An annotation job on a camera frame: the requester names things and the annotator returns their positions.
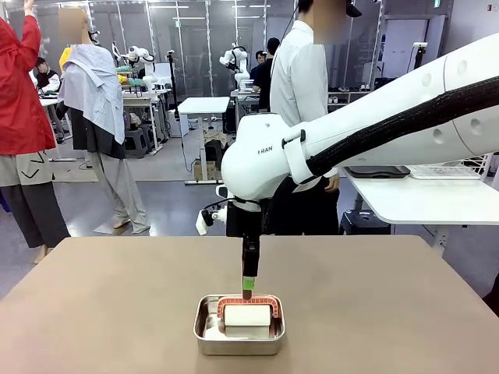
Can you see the figure in yellow top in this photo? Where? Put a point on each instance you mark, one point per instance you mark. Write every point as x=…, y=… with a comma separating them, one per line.
x=63, y=58

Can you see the mannequin in red jacket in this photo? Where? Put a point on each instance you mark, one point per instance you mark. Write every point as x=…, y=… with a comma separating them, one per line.
x=19, y=97

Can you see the wooden shoe shelf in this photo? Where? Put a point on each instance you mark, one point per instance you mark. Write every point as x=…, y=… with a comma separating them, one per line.
x=343, y=97

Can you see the black tripod stand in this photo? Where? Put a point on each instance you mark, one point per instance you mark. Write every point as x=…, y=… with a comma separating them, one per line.
x=419, y=58

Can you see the grey plastic stool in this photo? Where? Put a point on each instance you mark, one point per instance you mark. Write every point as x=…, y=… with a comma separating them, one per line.
x=136, y=142

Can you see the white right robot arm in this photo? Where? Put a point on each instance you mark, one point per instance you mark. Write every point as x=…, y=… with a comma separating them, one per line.
x=351, y=121

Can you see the white background desk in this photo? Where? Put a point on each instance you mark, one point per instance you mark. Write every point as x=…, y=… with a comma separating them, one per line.
x=204, y=105

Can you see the cardboard box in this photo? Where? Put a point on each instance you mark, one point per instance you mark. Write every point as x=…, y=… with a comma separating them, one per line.
x=206, y=171

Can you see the black bag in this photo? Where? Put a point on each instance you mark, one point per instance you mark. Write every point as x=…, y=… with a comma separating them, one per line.
x=384, y=83

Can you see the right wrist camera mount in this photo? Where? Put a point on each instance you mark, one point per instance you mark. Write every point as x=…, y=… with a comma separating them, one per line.
x=204, y=224

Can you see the mannequin with striped shirt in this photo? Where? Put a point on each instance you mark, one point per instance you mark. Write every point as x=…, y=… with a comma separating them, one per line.
x=93, y=93

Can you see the black box under table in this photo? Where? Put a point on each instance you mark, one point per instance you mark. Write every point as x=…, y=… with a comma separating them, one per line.
x=362, y=224

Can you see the person's right hand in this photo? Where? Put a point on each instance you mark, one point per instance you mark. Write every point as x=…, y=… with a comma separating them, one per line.
x=331, y=183

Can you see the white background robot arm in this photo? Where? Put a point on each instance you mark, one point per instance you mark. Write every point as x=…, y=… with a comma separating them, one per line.
x=241, y=74
x=150, y=74

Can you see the rectangular stainless steel tray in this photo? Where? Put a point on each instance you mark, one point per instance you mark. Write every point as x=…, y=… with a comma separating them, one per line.
x=238, y=346

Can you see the white side table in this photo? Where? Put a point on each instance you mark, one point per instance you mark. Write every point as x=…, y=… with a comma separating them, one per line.
x=429, y=198

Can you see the person in white shirt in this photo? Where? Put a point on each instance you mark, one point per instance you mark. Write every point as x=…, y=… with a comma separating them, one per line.
x=296, y=78

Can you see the seated person in dark jacket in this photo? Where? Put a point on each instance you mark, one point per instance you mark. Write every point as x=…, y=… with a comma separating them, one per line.
x=48, y=78

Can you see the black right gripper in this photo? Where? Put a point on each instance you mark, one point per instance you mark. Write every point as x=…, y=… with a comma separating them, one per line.
x=247, y=218

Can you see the person in black cap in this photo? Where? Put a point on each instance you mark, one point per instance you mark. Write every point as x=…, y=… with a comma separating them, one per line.
x=263, y=82

